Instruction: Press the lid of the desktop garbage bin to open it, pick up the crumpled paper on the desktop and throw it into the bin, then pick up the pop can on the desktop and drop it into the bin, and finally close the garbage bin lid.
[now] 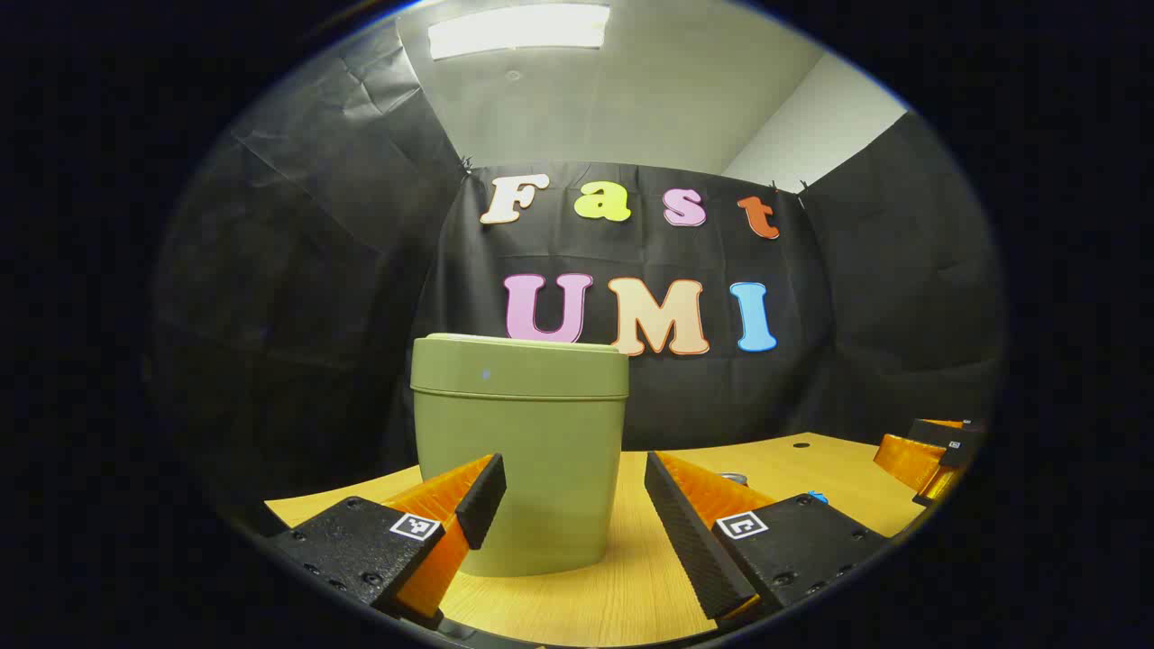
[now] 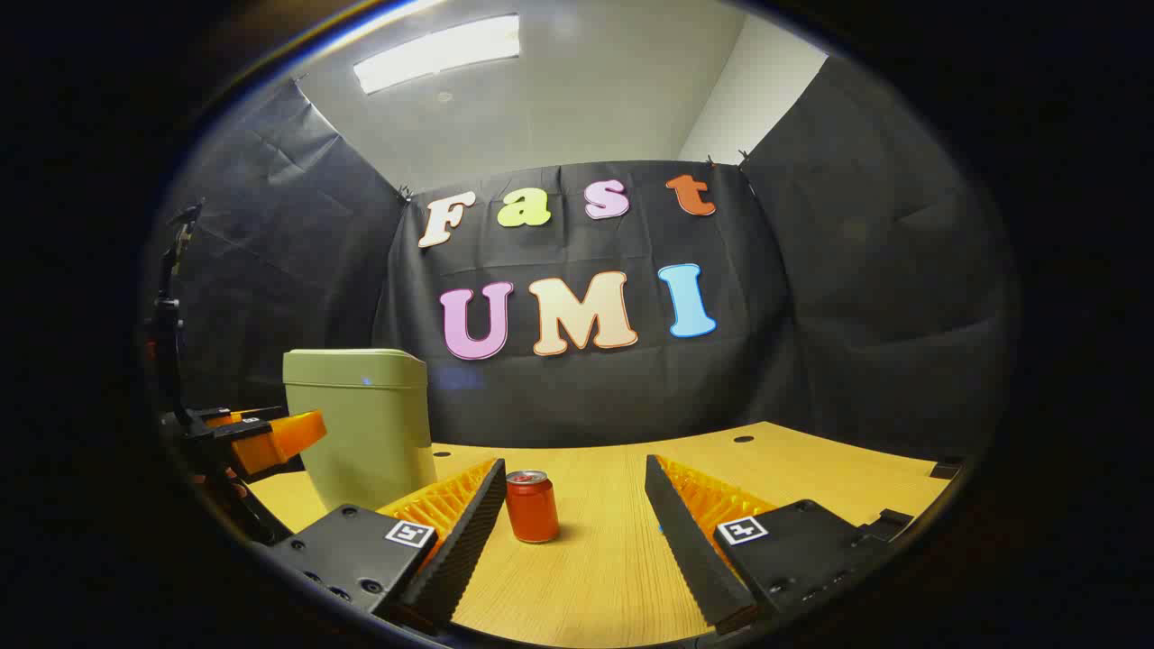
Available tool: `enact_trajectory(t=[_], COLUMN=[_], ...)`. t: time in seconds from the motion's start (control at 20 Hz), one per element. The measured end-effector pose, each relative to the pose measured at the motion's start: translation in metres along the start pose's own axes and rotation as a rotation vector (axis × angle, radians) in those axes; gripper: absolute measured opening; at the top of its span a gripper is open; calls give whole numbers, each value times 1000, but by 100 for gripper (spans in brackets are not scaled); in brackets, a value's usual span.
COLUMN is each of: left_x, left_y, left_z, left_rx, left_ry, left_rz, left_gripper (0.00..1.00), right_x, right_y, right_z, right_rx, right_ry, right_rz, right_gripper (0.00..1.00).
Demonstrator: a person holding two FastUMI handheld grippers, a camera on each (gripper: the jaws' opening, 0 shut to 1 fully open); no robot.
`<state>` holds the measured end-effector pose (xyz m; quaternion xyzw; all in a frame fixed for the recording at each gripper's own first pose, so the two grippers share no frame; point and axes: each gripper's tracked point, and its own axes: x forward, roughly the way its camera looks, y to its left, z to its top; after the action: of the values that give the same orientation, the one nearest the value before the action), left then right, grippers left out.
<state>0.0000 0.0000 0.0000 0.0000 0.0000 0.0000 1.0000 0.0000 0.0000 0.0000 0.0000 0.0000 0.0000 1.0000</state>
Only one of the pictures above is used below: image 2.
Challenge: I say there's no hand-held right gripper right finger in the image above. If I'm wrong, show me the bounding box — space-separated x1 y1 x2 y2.
644 453 916 636

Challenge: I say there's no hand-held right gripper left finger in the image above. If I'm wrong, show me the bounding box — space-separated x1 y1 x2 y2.
270 458 508 632

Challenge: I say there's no red pop can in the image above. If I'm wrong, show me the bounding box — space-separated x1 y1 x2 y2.
505 470 560 544

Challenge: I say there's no green desktop garbage bin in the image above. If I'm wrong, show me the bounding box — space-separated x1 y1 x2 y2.
282 349 438 513

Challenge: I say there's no wooden desktop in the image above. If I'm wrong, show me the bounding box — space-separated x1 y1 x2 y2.
248 421 964 649

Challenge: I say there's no black backdrop cloth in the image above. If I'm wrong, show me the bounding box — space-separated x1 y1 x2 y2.
144 54 1020 461

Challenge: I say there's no ceiling light panel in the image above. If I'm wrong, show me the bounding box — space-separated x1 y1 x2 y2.
352 14 521 96

